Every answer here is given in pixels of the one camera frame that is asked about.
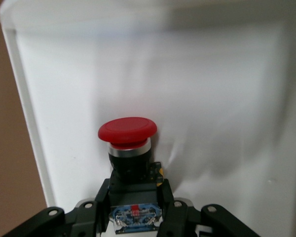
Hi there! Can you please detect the white bin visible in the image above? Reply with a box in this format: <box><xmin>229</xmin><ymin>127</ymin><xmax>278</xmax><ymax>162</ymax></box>
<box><xmin>0</xmin><ymin>0</ymin><xmax>296</xmax><ymax>237</ymax></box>

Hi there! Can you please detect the brown table cover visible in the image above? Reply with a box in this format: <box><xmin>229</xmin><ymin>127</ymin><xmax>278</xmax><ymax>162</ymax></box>
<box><xmin>0</xmin><ymin>0</ymin><xmax>50</xmax><ymax>230</ymax></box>

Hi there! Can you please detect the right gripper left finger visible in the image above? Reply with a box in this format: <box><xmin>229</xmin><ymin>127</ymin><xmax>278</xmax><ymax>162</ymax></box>
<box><xmin>0</xmin><ymin>179</ymin><xmax>111</xmax><ymax>237</ymax></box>

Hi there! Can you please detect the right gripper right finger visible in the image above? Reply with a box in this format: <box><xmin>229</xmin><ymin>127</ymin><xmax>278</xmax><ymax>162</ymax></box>
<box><xmin>157</xmin><ymin>179</ymin><xmax>257</xmax><ymax>237</ymax></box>

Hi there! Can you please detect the red mushroom push button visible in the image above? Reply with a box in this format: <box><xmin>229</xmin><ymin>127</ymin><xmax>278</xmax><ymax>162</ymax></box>
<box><xmin>98</xmin><ymin>117</ymin><xmax>165</xmax><ymax>234</ymax></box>

